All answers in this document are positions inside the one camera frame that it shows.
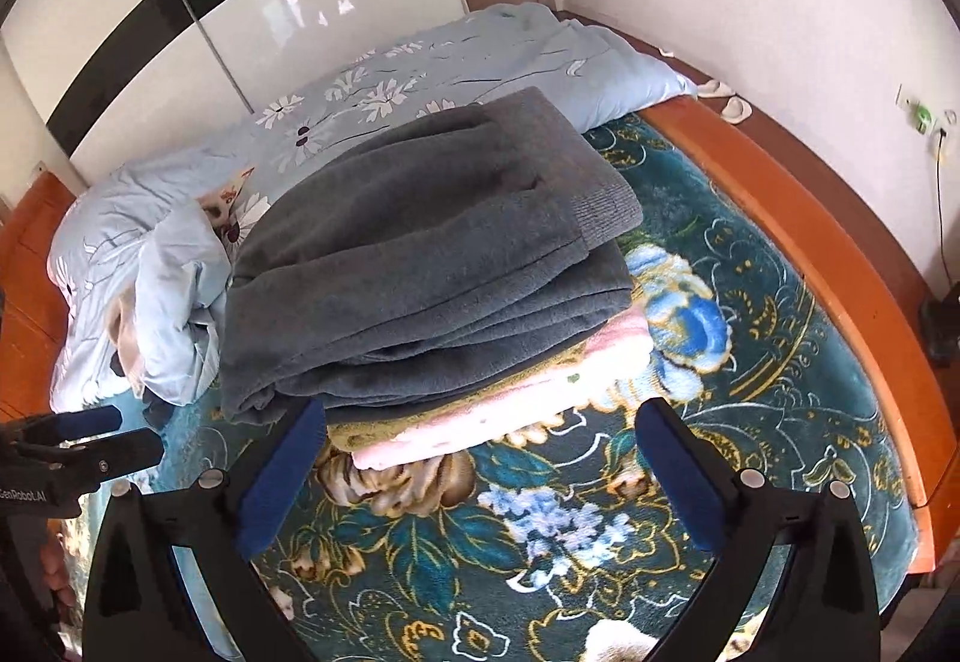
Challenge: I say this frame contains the grey sweatpants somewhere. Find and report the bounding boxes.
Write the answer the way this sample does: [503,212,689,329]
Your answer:
[220,88,643,423]

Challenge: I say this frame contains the beige garment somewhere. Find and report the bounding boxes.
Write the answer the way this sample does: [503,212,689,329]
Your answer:
[106,286,145,394]

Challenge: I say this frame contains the light blue floral quilt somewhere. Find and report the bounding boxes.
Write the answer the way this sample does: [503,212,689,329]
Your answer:
[47,2,697,412]

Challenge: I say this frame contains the light blue shirt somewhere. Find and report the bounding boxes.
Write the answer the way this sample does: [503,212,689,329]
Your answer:
[133,200,231,407]

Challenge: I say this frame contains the pink folded garment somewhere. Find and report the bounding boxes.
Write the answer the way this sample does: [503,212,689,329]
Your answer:
[352,304,654,470]

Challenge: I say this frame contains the orange wooden bed frame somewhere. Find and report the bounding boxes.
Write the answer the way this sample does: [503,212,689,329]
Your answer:
[553,8,947,578]

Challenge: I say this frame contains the white charging cable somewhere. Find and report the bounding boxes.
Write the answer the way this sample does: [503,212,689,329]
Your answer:
[929,109,960,303]

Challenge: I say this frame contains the white wall socket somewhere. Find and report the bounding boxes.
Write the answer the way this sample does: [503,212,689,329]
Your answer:
[896,85,935,137]

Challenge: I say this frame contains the white slippers on bed frame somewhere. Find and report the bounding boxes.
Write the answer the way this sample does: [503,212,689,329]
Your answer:
[697,79,754,125]

